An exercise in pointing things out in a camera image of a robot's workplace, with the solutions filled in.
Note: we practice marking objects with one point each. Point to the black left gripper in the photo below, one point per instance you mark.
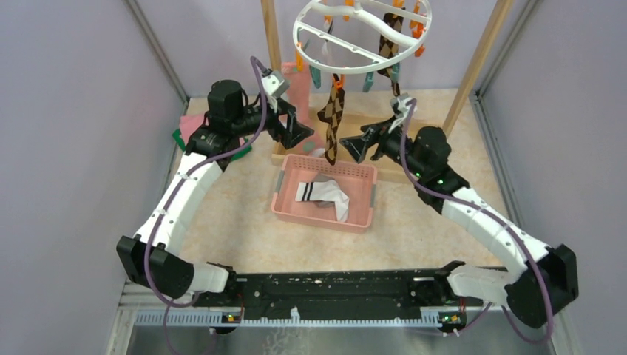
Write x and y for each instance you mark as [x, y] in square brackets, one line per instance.
[295, 131]

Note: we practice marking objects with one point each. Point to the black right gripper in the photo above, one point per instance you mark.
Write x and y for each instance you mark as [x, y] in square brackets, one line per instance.
[372, 134]

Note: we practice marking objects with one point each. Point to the pink plastic basket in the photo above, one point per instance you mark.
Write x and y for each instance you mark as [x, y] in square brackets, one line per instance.
[357, 181]

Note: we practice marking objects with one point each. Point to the brown argyle sock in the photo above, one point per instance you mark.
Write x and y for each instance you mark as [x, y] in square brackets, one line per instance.
[331, 114]
[389, 49]

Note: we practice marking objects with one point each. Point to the pink teal sock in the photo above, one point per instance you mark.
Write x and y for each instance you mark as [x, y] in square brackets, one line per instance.
[298, 95]

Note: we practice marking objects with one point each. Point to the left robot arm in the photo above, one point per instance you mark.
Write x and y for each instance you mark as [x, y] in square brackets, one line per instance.
[150, 257]

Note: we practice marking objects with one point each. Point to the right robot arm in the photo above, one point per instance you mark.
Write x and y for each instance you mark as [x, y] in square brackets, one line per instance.
[538, 281]

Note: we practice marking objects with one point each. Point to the wooden hanger rack stand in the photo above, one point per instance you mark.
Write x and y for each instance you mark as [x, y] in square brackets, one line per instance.
[430, 159]

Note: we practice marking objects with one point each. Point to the white round clip hanger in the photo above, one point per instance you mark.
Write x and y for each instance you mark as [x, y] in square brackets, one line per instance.
[357, 26]

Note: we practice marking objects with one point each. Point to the teal clothes peg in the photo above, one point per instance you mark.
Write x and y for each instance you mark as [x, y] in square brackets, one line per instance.
[316, 75]
[368, 83]

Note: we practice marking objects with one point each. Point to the orange clothes peg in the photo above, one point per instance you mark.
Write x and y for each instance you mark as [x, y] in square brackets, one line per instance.
[338, 81]

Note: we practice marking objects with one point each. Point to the pink folded cloth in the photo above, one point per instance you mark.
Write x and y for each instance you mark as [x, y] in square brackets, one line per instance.
[189, 124]

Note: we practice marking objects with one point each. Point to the white black striped sock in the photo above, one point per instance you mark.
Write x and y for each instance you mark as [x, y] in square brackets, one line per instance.
[325, 49]

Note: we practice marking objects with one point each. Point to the green folded cloth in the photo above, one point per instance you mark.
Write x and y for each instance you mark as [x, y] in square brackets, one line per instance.
[204, 142]

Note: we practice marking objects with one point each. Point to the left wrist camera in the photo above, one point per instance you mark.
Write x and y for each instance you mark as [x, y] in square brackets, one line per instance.
[274, 84]

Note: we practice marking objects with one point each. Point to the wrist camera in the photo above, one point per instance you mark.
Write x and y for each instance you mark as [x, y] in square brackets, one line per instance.
[274, 84]
[403, 106]

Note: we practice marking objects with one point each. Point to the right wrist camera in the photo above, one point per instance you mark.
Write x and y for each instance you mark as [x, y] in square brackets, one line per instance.
[403, 106]

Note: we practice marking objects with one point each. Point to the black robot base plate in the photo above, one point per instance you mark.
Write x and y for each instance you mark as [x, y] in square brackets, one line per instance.
[388, 298]

